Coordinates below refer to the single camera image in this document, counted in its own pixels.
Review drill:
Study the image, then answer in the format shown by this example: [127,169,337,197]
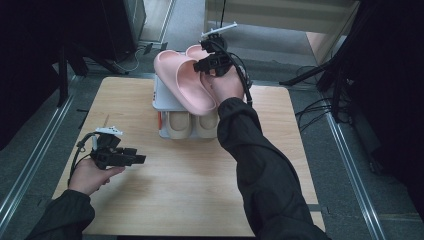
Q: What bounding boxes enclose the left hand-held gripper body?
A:
[89,125,138,171]

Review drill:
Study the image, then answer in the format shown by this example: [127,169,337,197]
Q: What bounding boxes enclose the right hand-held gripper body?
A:
[199,21,239,78]

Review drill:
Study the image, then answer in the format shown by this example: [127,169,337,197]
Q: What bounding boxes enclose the white shoe rack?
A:
[151,73,222,141]

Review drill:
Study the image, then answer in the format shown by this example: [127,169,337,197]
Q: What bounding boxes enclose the person's right hand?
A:
[199,65,246,106]

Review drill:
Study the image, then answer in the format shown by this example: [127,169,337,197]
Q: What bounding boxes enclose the person's left hand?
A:
[67,158,126,197]

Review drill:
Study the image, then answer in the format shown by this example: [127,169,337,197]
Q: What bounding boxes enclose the light wooden board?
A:
[203,0,360,35]

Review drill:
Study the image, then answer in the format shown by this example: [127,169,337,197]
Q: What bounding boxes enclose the black metal stand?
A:
[56,41,129,108]

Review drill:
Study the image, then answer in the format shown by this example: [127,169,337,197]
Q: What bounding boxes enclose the black curtain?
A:
[0,0,148,149]
[316,0,424,218]

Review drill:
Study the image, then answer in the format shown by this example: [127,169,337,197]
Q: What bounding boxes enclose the grey tape strip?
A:
[307,203,331,215]

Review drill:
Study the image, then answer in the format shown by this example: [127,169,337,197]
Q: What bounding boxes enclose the left hand-held gripper cable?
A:
[67,132,98,188]

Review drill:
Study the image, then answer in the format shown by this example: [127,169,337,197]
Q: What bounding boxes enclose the hand-held gripper cable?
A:
[67,132,98,188]
[213,39,254,108]

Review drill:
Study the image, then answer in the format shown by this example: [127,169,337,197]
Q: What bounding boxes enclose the right hand-held gripper cable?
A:
[213,39,254,108]

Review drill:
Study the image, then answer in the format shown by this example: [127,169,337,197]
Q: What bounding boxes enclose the black hanging cable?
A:
[218,0,228,29]

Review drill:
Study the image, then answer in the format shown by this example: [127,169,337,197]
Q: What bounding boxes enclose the white cable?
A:
[113,48,143,73]

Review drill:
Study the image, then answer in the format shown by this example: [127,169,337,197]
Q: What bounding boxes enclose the metal floor rail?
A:
[0,75,80,228]
[323,111,388,240]

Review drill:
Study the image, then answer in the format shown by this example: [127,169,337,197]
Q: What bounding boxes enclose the black floor cables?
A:
[294,64,336,133]

